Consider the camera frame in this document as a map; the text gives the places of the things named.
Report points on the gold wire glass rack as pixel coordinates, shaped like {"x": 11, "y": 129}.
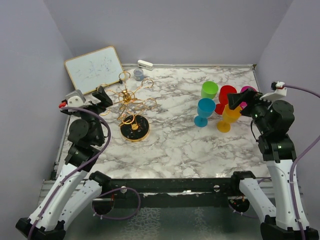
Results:
{"x": 134, "y": 127}

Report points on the small whiteboard gold frame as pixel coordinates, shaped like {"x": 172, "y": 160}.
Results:
{"x": 90, "y": 70}

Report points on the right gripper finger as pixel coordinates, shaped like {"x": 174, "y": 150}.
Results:
{"x": 248, "y": 93}
{"x": 235, "y": 101}

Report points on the pink wine glass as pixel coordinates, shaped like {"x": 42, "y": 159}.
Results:
{"x": 243, "y": 89}

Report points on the orange wine glass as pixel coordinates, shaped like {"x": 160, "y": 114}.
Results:
{"x": 229, "y": 116}

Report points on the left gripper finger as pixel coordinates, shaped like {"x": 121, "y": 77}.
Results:
{"x": 100, "y": 95}
{"x": 109, "y": 101}

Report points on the green wine glass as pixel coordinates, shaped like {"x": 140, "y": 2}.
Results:
{"x": 209, "y": 90}

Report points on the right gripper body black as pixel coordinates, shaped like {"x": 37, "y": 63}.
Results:
{"x": 254, "y": 105}

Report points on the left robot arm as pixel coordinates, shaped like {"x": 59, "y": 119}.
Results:
{"x": 85, "y": 134}

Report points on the blue wine glass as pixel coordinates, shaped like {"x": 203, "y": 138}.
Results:
{"x": 205, "y": 109}

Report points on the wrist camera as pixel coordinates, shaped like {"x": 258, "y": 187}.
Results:
{"x": 279, "y": 92}
{"x": 74, "y": 99}

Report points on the white eraser box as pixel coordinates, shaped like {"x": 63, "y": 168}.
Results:
{"x": 145, "y": 65}

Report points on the red wine glass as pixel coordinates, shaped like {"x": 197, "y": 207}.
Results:
{"x": 223, "y": 98}

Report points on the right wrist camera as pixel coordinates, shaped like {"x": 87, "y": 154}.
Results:
{"x": 279, "y": 92}

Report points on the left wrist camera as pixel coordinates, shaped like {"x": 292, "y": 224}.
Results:
{"x": 74, "y": 99}

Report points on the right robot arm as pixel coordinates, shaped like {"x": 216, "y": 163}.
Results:
{"x": 285, "y": 219}

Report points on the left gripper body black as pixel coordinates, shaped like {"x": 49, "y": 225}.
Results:
{"x": 99, "y": 107}

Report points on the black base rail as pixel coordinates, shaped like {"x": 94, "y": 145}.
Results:
{"x": 182, "y": 192}

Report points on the small clear plastic cup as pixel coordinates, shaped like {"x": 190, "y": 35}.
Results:
{"x": 138, "y": 74}

